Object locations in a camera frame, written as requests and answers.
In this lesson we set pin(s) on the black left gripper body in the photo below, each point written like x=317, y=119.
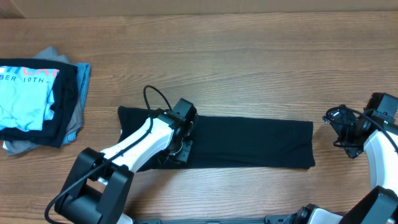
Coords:
x=178, y=153

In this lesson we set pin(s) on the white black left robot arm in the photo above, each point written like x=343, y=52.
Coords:
x=98, y=184

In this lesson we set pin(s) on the folded blue shirt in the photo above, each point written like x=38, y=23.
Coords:
x=76, y=122

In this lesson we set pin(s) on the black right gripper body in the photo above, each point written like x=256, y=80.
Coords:
x=347, y=145

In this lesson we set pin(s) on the folded grey shirt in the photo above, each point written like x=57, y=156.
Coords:
x=66, y=95

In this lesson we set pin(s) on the folded black printed t-shirt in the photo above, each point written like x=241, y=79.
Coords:
x=26, y=97

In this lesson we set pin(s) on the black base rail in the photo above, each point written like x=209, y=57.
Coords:
x=268, y=219

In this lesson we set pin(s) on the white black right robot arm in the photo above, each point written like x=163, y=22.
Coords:
x=373, y=132

